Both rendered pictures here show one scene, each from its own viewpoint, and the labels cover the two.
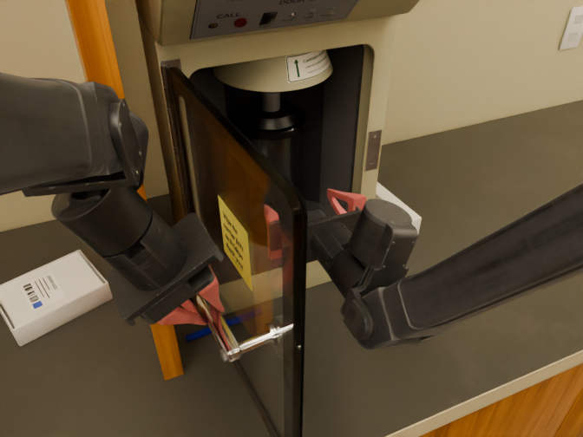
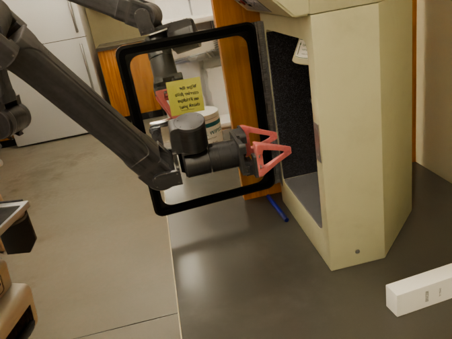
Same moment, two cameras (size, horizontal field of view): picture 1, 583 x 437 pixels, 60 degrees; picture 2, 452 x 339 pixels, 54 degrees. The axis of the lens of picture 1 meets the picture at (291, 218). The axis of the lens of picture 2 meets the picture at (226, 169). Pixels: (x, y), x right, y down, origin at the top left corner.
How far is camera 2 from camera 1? 114 cm
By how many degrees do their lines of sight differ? 89
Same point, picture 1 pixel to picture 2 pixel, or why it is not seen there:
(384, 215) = (184, 118)
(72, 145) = (109, 8)
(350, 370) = (224, 256)
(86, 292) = not seen: hidden behind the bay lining
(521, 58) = not seen: outside the picture
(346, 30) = (295, 25)
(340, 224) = (233, 143)
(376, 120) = (315, 113)
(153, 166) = (442, 147)
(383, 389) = (204, 269)
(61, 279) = not seen: hidden behind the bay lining
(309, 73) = (302, 54)
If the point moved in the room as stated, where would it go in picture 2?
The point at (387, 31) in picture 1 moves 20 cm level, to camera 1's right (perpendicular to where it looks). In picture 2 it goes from (309, 33) to (298, 58)
